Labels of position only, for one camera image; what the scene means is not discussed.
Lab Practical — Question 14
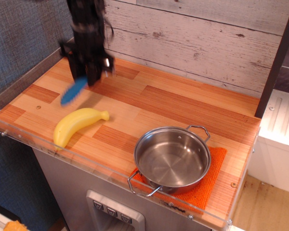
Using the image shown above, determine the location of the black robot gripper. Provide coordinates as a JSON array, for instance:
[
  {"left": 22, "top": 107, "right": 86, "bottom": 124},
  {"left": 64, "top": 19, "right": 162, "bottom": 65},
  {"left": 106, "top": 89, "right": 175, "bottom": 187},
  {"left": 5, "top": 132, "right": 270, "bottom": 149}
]
[{"left": 59, "top": 24, "right": 114, "bottom": 86}]

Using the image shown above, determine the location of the blue handled metal spoon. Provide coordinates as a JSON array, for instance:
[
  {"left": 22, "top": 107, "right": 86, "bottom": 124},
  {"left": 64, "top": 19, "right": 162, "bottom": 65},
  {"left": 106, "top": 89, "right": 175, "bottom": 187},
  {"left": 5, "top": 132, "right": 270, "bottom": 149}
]
[{"left": 60, "top": 57, "right": 111, "bottom": 106}]

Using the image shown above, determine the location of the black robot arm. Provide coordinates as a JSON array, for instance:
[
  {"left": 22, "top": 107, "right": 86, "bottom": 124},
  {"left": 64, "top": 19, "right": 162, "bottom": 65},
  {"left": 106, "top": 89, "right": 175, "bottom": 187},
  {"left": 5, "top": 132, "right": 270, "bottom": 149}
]
[{"left": 59, "top": 0, "right": 114, "bottom": 86}]

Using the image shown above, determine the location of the orange knitted rag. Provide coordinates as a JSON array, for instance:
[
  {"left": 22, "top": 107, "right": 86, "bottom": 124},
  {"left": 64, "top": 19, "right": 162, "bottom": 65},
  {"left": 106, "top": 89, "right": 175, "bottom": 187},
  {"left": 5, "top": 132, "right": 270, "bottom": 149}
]
[{"left": 130, "top": 146, "right": 228, "bottom": 215}]

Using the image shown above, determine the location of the yellow plastic banana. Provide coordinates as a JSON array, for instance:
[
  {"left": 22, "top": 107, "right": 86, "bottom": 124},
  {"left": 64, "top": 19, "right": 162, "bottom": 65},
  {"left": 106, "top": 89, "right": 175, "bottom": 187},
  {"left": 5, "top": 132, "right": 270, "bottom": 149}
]
[{"left": 53, "top": 108, "right": 110, "bottom": 151}]

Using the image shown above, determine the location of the clear acrylic table guard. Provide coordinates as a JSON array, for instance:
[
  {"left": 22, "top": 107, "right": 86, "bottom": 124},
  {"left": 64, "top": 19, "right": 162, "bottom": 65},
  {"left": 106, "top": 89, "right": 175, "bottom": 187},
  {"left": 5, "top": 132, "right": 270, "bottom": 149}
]
[{"left": 0, "top": 120, "right": 254, "bottom": 231}]

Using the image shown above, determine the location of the stainless steel pot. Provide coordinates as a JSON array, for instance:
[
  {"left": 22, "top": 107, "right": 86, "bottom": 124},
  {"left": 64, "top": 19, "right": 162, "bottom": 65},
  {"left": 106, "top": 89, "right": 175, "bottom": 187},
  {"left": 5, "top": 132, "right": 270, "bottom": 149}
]
[{"left": 127, "top": 125, "right": 211, "bottom": 197}]

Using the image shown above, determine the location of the grey toy kitchen cabinet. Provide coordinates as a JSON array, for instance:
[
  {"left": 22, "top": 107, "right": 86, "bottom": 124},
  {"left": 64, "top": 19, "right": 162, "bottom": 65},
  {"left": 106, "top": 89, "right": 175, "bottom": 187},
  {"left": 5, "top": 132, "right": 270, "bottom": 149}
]
[{"left": 34, "top": 149, "right": 226, "bottom": 231}]

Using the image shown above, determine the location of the yellow object at corner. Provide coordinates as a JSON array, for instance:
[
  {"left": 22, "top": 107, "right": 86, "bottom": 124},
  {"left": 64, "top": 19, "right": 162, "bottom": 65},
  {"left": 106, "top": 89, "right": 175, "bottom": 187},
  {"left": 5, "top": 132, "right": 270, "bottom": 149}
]
[{"left": 3, "top": 221, "right": 28, "bottom": 231}]

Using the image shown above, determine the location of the dark right frame post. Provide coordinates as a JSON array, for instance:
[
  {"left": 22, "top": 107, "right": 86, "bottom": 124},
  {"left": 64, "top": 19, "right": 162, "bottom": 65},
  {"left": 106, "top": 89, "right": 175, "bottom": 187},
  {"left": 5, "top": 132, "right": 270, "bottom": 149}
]
[{"left": 254, "top": 19, "right": 289, "bottom": 118}]

